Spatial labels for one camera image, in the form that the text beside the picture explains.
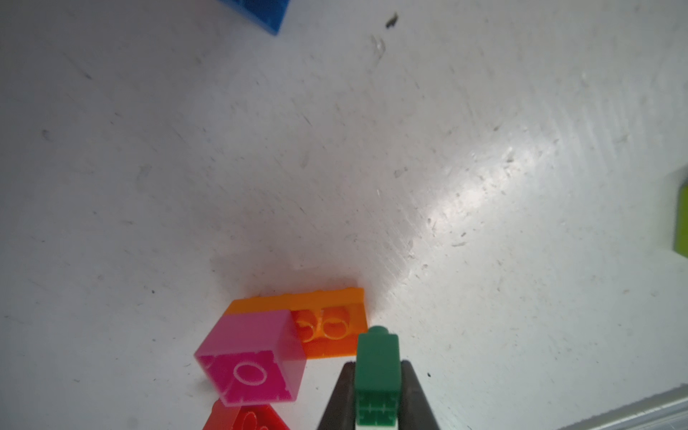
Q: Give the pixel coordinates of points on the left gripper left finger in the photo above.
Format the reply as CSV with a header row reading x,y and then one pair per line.
x,y
340,412

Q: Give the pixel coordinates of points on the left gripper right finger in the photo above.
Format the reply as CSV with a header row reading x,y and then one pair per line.
x,y
415,412

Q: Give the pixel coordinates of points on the dark green lego brick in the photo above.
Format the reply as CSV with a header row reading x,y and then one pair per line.
x,y
377,378

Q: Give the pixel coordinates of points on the orange long lego brick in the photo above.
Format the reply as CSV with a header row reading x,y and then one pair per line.
x,y
328,321

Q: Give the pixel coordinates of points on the pink lego brick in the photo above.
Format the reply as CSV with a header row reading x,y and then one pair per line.
x,y
254,359

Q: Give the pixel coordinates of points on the blue small lego brick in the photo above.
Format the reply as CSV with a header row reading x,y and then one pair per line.
x,y
267,14

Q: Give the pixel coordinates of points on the red stacked lego brick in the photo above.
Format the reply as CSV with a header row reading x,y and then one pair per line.
x,y
257,417

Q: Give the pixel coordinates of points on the lime green lego brick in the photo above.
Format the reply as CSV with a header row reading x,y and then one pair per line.
x,y
681,222

